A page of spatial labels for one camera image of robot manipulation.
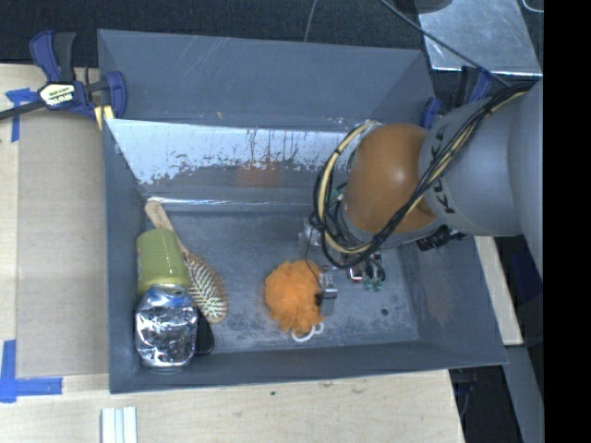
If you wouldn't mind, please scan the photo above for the green ribbed cup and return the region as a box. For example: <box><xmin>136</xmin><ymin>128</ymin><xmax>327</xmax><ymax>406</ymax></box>
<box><xmin>136</xmin><ymin>227</ymin><xmax>193</xmax><ymax>297</ymax></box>

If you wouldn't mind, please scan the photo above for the wooden hairbrush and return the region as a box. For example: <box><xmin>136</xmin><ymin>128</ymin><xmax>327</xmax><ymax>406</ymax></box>
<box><xmin>143</xmin><ymin>199</ymin><xmax>230</xmax><ymax>326</ymax></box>

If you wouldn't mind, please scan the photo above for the orange bath pouf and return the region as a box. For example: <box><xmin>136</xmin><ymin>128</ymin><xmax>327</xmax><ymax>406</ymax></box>
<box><xmin>262</xmin><ymin>258</ymin><xmax>327</xmax><ymax>343</ymax></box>

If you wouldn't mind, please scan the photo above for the crushed silver can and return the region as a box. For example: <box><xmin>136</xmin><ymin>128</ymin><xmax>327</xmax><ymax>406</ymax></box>
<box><xmin>133</xmin><ymin>283</ymin><xmax>200</xmax><ymax>371</ymax></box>

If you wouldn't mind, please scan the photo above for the grey metal bin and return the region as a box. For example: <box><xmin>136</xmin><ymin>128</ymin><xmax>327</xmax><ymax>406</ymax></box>
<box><xmin>96</xmin><ymin>29</ymin><xmax>510</xmax><ymax>394</ymax></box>

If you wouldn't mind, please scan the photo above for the black cylinder on white bracket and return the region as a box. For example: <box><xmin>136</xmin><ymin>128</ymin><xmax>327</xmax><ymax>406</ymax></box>
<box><xmin>414</xmin><ymin>225</ymin><xmax>468</xmax><ymax>253</ymax></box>

